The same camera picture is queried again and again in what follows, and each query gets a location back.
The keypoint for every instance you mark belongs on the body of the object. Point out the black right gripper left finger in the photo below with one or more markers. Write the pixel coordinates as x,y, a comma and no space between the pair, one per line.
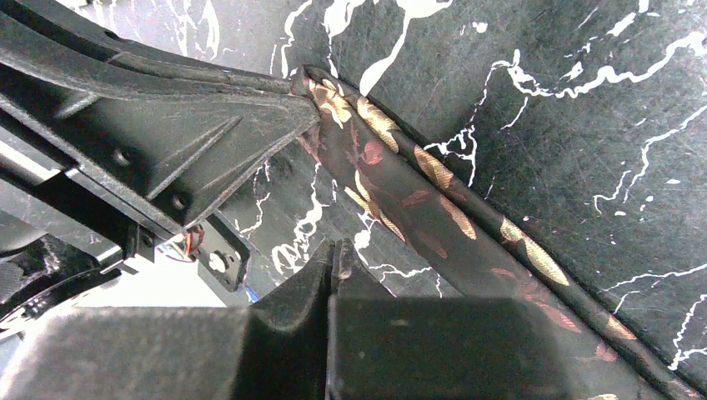
273,349

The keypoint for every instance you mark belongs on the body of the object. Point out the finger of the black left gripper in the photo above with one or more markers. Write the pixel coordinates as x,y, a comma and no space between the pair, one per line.
45,40

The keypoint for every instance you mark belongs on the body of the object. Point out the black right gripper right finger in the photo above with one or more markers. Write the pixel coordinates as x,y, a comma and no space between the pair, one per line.
385,347

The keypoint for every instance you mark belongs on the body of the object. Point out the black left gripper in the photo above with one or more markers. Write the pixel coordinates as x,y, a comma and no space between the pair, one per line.
87,181

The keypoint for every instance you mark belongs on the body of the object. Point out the black gold floral tie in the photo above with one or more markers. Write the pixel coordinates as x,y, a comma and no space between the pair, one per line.
475,248

